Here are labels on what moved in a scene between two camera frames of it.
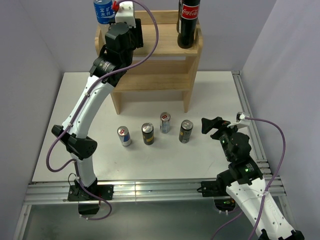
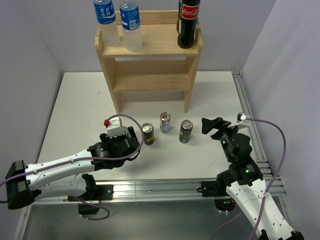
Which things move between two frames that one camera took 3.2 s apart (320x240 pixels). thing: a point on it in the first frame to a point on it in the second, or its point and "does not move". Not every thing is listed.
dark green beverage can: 185,130 does not move
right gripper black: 207,124 does not move
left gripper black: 137,32 to 109,141
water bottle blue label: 104,10 does not move
